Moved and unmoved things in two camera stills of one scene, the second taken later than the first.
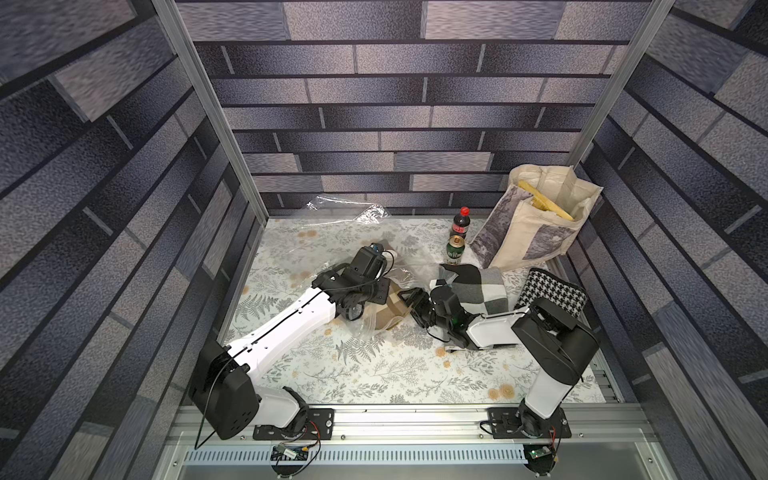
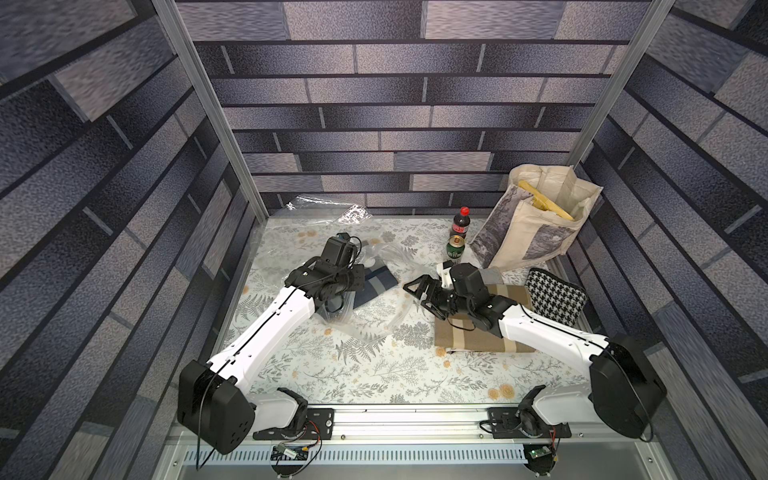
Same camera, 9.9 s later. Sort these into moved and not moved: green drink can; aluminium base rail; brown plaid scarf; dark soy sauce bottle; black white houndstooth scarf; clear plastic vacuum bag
Moved: clear plastic vacuum bag; brown plaid scarf
Not moved: dark soy sauce bottle; green drink can; aluminium base rail; black white houndstooth scarf
